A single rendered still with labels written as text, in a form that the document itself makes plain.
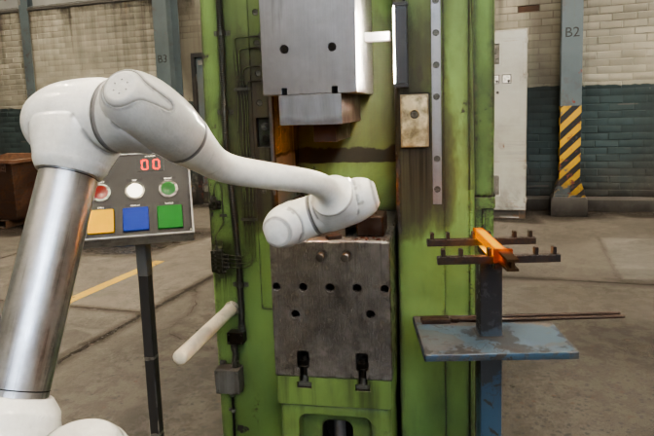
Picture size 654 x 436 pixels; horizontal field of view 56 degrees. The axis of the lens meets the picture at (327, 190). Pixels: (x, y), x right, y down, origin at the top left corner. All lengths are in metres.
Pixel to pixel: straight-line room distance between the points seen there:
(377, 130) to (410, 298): 0.66
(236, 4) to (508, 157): 5.35
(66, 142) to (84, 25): 8.95
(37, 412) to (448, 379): 1.46
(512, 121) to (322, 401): 5.44
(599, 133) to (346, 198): 6.53
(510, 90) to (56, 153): 6.32
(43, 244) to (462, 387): 1.54
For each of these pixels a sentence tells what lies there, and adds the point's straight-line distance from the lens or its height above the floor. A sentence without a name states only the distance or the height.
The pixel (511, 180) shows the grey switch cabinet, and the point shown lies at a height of 0.44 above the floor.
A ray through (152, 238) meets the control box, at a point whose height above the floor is 0.94.
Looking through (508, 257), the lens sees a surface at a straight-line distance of 1.54.
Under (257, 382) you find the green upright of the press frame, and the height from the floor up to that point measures 0.34.
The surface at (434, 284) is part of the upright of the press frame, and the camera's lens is 2.11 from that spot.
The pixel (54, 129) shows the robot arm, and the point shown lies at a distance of 1.14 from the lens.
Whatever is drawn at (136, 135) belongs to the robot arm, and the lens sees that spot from 1.07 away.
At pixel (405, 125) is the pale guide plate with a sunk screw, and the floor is 1.26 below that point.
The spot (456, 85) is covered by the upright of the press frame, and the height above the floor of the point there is 1.38.
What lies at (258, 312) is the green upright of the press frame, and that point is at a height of 0.61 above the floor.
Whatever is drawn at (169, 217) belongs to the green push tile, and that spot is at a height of 1.01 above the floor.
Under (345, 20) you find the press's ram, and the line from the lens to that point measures 1.92.
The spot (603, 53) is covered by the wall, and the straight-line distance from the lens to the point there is 7.82.
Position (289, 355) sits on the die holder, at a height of 0.54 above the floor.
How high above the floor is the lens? 1.32
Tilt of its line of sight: 8 degrees down
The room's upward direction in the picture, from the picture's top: 2 degrees counter-clockwise
